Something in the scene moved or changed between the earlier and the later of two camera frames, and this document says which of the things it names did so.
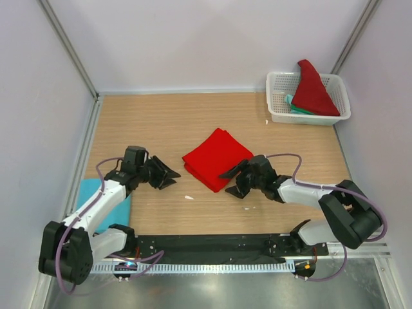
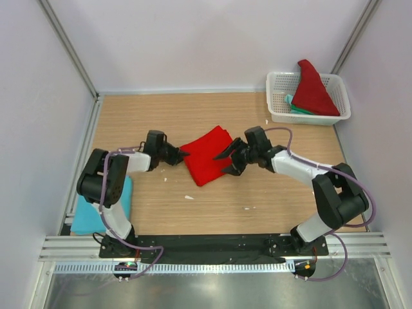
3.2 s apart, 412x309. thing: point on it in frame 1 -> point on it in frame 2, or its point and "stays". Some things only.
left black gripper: x=162 y=170 -> x=176 y=154
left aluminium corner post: x=69 y=48 stays
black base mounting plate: x=224 y=248 stays
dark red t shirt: x=311 y=93 stays
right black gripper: x=241 y=190 -> x=237 y=167
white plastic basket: x=280 y=84 stays
